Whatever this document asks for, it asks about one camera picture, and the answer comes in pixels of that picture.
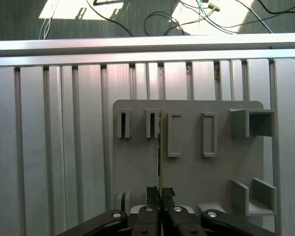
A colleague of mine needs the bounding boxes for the grey parts rack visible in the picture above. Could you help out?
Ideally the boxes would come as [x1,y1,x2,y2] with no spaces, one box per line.
[112,99,278,236]

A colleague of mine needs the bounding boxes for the green and blue floor cables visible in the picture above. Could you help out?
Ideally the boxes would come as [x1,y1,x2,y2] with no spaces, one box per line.
[195,0,238,35]

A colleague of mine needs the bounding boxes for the green RAM stick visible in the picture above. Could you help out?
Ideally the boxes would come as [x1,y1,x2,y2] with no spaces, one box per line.
[158,111,165,196]

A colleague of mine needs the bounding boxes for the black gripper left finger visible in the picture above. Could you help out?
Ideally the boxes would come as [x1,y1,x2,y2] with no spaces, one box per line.
[56,186,161,236]

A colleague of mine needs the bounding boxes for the black looped floor cable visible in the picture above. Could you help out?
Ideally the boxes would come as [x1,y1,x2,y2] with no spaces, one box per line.
[143,11,189,37]

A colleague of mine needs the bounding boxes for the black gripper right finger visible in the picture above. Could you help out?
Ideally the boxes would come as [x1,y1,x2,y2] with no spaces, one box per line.
[161,187,271,236]

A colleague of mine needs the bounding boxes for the thin white floor wires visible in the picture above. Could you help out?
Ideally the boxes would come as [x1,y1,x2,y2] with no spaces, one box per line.
[38,0,59,40]

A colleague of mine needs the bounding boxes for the white cable plug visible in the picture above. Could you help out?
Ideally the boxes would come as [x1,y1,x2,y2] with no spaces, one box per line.
[206,2,222,13]

